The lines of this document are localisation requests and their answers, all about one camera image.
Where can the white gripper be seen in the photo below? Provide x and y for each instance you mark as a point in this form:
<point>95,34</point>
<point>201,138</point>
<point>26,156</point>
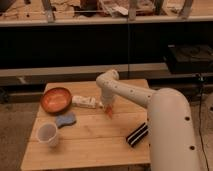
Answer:
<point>107,97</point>

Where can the orange pepper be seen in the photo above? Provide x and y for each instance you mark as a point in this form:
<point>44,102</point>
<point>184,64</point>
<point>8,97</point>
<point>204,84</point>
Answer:
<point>109,111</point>

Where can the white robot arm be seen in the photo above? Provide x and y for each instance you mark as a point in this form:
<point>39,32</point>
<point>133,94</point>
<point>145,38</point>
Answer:
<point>170,126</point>

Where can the white plastic bottle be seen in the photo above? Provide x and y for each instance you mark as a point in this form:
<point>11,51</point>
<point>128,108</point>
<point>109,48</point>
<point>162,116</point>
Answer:
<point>86,102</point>

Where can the blue sponge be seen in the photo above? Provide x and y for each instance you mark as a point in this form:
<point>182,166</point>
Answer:
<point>65,120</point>

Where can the wooden table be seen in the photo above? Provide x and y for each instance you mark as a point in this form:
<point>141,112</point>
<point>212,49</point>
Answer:
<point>95,140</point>

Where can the black white striped block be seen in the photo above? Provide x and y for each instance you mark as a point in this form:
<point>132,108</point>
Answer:
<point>137,135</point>

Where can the orange wooden bowl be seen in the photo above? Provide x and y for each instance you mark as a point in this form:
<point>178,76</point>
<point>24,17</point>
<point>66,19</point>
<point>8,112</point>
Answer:
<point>56,100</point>

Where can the white plastic cup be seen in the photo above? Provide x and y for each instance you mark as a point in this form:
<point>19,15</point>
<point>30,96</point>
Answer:
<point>48,134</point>

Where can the black box on shelf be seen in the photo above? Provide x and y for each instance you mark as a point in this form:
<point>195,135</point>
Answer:
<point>187,59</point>

